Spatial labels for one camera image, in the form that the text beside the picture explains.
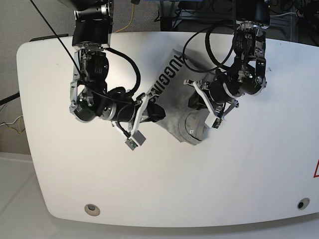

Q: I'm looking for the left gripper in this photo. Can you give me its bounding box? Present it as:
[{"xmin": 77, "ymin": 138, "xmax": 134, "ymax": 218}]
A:
[{"xmin": 184, "ymin": 79, "xmax": 240, "ymax": 118}]

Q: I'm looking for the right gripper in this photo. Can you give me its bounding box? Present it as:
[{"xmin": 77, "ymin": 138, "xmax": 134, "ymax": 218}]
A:
[{"xmin": 111, "ymin": 92, "xmax": 166, "ymax": 136}]

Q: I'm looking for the grey T-shirt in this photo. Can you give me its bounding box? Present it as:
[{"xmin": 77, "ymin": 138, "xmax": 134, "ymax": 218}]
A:
[{"xmin": 151, "ymin": 49, "xmax": 214, "ymax": 145}]

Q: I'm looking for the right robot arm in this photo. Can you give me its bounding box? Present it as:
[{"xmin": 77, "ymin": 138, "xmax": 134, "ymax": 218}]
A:
[{"xmin": 62, "ymin": 0, "xmax": 165, "ymax": 136}]

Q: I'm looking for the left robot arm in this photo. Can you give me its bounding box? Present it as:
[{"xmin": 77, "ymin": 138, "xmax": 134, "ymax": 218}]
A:
[{"xmin": 188, "ymin": 0, "xmax": 270, "ymax": 119}]

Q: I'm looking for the black table leg base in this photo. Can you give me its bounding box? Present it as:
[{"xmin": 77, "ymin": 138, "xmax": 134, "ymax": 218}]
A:
[{"xmin": 160, "ymin": 16, "xmax": 174, "ymax": 32}]

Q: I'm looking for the left table grommet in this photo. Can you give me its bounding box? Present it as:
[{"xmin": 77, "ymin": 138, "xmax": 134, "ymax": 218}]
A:
[{"xmin": 84, "ymin": 204, "xmax": 100, "ymax": 217}]

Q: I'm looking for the table grommet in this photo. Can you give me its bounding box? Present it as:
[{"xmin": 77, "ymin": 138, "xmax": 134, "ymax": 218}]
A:
[
  {"xmin": 297, "ymin": 198, "xmax": 310, "ymax": 210},
  {"xmin": 84, "ymin": 204, "xmax": 100, "ymax": 217}
]

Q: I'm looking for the right table grommet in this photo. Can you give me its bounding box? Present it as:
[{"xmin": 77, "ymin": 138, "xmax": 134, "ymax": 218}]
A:
[{"xmin": 297, "ymin": 198, "xmax": 310, "ymax": 210}]

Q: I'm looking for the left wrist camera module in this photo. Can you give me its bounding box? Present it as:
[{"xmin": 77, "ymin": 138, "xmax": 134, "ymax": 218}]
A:
[{"xmin": 125, "ymin": 130, "xmax": 146, "ymax": 150}]

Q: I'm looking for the yellow cable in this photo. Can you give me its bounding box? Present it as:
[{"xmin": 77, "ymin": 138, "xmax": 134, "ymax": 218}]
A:
[{"xmin": 114, "ymin": 3, "xmax": 136, "ymax": 34}]

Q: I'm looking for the white cable on floor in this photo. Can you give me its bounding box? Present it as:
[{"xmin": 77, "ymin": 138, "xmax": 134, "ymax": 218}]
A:
[{"xmin": 0, "ymin": 114, "xmax": 23, "ymax": 125}]

